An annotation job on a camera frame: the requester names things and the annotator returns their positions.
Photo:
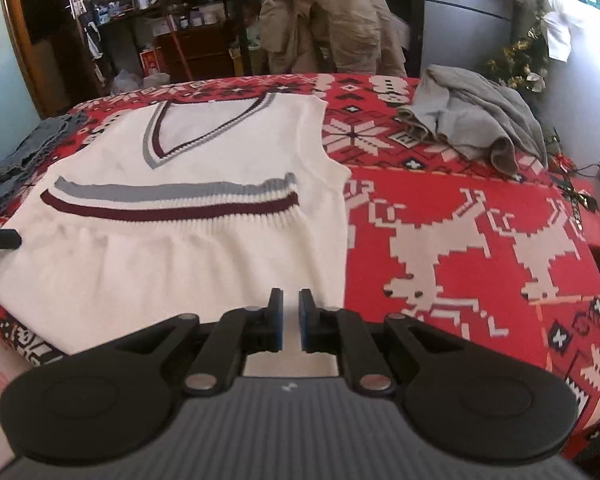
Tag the dark wooden door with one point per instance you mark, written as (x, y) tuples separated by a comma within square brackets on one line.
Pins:
[(55, 35)]

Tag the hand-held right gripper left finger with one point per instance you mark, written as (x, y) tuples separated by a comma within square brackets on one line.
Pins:
[(279, 325)]

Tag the blue denim jeans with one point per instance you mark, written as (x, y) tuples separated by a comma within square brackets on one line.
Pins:
[(25, 155)]

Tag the yellow paper bag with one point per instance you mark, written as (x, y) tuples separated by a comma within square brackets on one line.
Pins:
[(237, 62)]

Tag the red patterned blanket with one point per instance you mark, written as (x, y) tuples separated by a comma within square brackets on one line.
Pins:
[(480, 200)]

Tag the beige jacket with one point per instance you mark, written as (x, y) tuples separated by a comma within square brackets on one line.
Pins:
[(340, 15)]

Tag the silver refrigerator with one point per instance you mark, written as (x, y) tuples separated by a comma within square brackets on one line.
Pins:
[(465, 35)]

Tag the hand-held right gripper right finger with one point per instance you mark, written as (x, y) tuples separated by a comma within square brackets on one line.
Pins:
[(304, 325)]

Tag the hanging white navy cloth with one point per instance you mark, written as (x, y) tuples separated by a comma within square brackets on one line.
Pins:
[(94, 40)]

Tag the red box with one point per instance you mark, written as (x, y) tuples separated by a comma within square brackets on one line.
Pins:
[(151, 62)]

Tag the dark cluttered desk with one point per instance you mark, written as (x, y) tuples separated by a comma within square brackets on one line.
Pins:
[(205, 50)]

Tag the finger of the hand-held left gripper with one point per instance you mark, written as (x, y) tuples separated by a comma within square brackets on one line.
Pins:
[(0, 239)]

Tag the grey garment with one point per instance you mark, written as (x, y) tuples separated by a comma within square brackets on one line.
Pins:
[(475, 115)]

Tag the plain white bag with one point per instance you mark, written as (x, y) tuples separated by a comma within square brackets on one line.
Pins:
[(156, 79)]

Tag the white knitted vest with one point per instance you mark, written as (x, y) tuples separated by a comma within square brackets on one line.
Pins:
[(190, 260)]

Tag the small christmas tree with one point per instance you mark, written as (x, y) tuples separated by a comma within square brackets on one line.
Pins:
[(517, 60)]

